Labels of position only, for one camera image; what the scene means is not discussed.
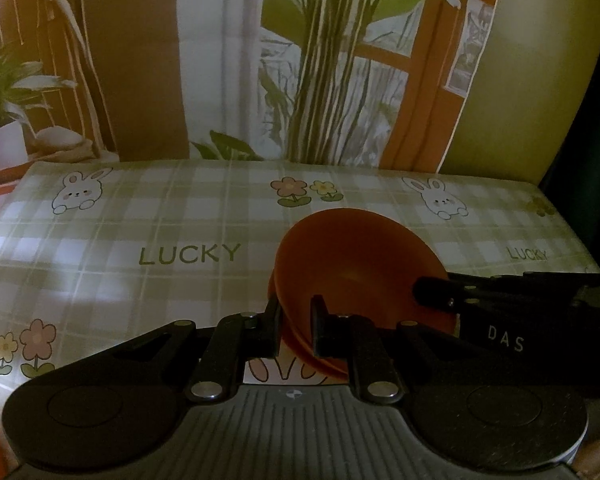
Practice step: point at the red plastic bowl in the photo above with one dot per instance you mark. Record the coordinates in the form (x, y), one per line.
(297, 340)
(360, 260)

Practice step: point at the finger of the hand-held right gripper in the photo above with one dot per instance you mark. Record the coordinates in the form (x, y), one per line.
(460, 290)

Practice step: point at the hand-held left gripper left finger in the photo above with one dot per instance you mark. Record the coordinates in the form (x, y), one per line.
(274, 327)

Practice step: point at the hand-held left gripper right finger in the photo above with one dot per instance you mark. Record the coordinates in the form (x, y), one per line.
(319, 330)

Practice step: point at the printed room scene wall cloth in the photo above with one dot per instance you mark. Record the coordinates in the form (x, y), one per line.
(205, 60)

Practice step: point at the checkered bunny print tablecloth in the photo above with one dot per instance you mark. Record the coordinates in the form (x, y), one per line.
(130, 220)

